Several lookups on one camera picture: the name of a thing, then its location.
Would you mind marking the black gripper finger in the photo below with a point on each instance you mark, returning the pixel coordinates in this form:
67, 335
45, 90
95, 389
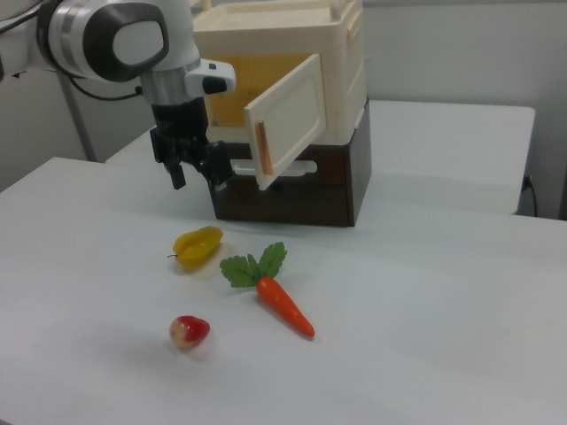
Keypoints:
178, 176
219, 161

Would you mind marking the dark brown base box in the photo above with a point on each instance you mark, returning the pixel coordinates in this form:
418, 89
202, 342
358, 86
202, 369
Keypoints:
328, 186

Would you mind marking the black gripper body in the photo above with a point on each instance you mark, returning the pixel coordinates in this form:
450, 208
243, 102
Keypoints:
179, 126

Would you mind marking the cream plastic toy cabinet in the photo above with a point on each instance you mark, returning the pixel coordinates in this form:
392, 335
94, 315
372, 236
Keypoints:
283, 40

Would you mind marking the red toy wax apple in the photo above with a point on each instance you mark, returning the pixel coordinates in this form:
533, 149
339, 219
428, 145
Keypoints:
191, 332

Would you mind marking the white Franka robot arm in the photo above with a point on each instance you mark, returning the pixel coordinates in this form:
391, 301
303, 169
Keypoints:
111, 40

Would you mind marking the orange toy carrot green leaves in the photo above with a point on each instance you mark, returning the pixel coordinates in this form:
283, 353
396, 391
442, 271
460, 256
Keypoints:
283, 305

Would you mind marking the yellow toy star fruit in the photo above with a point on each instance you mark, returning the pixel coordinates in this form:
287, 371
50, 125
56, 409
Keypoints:
197, 249

